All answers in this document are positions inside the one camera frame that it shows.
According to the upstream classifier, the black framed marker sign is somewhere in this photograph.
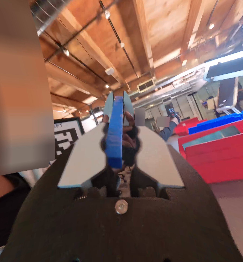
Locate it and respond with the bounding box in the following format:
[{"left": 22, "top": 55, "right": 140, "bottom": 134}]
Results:
[{"left": 54, "top": 117, "right": 85, "bottom": 160}]

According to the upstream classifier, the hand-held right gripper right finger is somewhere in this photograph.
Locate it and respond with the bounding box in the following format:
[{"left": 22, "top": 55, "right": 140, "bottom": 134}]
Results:
[{"left": 130, "top": 127, "right": 185, "bottom": 197}]

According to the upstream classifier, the blue storage bin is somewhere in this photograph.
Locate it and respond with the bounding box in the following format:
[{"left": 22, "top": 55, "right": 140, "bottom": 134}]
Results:
[{"left": 188, "top": 111, "right": 243, "bottom": 135}]

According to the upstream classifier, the blue square plastic tube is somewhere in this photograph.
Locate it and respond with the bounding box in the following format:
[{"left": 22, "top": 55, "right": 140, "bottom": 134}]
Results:
[{"left": 104, "top": 96, "right": 124, "bottom": 169}]

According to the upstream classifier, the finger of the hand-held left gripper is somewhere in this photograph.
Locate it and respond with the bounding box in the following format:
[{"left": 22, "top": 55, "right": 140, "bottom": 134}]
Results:
[
  {"left": 123, "top": 91, "right": 134, "bottom": 126},
  {"left": 103, "top": 91, "right": 115, "bottom": 123}
]

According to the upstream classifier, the person's black shirt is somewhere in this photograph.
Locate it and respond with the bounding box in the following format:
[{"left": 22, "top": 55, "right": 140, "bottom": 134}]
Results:
[{"left": 0, "top": 173, "right": 32, "bottom": 249}]

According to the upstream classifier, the red storage bin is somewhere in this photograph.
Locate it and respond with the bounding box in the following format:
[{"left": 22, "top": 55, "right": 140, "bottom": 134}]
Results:
[
  {"left": 178, "top": 117, "right": 243, "bottom": 184},
  {"left": 174, "top": 117, "right": 208, "bottom": 137}
]

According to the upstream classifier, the black panel desk lamp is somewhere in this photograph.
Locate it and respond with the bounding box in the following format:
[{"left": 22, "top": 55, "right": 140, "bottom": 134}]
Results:
[{"left": 203, "top": 48, "right": 243, "bottom": 115}]

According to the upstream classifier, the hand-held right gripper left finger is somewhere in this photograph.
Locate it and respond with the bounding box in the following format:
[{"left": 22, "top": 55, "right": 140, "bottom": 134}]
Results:
[{"left": 57, "top": 122, "right": 119, "bottom": 196}]

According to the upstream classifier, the person's left hand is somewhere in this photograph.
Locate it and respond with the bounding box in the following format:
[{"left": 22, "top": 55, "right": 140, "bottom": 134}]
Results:
[{"left": 122, "top": 111, "right": 137, "bottom": 149}]

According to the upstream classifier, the large silver air duct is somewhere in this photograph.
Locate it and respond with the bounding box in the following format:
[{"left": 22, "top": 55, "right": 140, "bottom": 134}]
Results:
[{"left": 29, "top": 0, "right": 73, "bottom": 36}]

